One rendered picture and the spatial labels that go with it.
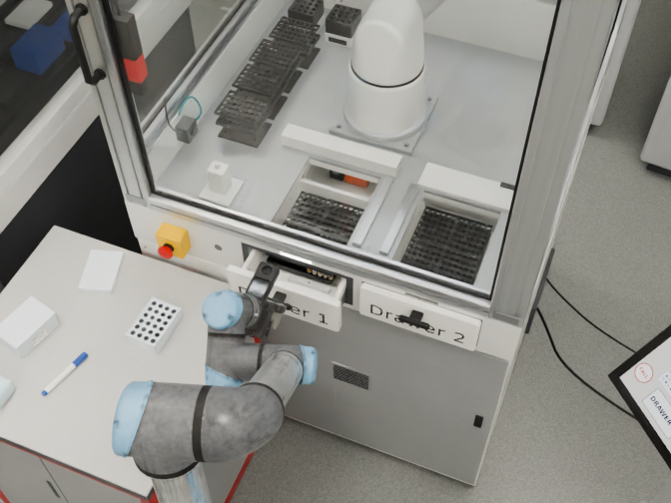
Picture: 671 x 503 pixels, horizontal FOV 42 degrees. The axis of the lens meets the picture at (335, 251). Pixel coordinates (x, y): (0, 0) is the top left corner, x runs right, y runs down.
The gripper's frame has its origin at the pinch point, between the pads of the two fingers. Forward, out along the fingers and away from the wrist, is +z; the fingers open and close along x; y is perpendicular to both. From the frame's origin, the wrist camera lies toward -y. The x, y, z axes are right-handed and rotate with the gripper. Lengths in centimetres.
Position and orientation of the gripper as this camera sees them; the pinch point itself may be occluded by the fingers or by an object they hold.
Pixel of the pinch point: (274, 303)
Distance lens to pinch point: 203.6
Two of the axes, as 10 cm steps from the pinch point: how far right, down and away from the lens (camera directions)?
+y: -3.0, 9.5, -0.1
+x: 9.3, 2.9, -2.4
